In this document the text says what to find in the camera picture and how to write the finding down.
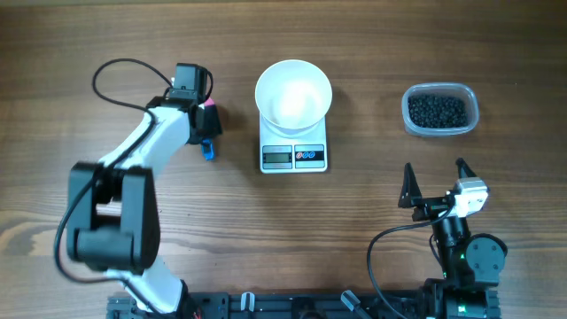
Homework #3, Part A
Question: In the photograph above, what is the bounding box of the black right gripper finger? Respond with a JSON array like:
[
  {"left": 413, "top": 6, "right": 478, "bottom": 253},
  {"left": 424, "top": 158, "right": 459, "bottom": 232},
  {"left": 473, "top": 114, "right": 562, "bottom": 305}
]
[
  {"left": 455, "top": 158, "right": 477, "bottom": 179},
  {"left": 398, "top": 162, "right": 422, "bottom": 208}
]

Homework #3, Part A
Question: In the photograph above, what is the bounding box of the pink scoop blue handle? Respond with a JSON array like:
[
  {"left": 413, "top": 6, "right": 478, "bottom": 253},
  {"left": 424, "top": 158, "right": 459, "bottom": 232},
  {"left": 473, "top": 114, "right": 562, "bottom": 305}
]
[{"left": 201, "top": 98, "right": 216, "bottom": 161}]

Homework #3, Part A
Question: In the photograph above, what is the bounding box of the white bowl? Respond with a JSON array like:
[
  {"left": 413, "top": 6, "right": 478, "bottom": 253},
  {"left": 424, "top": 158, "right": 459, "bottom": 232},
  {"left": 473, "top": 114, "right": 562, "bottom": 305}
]
[{"left": 254, "top": 59, "right": 333, "bottom": 130}]

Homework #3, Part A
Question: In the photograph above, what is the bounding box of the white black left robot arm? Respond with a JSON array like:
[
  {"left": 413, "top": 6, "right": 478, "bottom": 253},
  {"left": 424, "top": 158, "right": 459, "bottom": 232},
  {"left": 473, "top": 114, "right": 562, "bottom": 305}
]
[{"left": 54, "top": 97, "right": 221, "bottom": 318}]

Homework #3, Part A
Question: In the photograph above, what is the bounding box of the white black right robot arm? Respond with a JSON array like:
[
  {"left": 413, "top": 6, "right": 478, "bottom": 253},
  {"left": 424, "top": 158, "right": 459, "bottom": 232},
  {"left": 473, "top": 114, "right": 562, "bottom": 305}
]
[{"left": 398, "top": 159, "right": 508, "bottom": 319}]

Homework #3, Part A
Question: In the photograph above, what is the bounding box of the white digital kitchen scale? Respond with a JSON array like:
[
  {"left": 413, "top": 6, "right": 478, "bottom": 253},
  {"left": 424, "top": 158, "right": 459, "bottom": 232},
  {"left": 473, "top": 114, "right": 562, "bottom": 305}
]
[{"left": 260, "top": 116, "right": 328, "bottom": 174}]

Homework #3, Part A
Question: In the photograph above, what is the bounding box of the clear container of black beans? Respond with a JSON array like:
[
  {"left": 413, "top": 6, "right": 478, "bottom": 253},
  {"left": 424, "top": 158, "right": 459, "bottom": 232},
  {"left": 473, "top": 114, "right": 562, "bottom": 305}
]
[{"left": 401, "top": 82, "right": 479, "bottom": 137}]

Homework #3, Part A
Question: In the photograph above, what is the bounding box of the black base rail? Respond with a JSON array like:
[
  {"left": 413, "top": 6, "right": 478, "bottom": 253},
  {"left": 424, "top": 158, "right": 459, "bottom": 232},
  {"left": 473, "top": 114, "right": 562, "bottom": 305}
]
[{"left": 105, "top": 290, "right": 501, "bottom": 319}]

